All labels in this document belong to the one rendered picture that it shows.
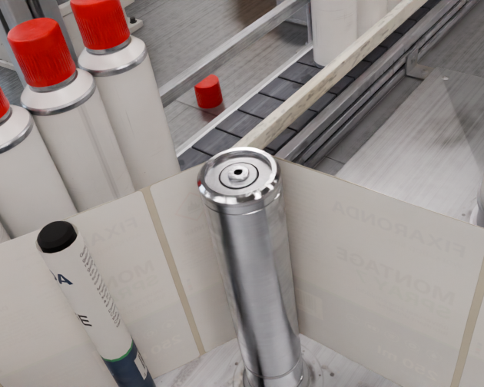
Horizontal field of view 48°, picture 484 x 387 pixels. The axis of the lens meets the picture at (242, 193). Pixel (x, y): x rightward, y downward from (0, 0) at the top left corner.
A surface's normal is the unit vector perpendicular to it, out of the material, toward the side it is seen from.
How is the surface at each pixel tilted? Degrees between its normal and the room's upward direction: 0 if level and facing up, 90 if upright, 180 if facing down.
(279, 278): 90
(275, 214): 90
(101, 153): 90
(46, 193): 90
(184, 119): 0
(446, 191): 0
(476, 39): 0
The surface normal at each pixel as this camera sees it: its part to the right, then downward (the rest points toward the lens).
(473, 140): -0.14, -0.72
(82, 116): 0.72, 0.39
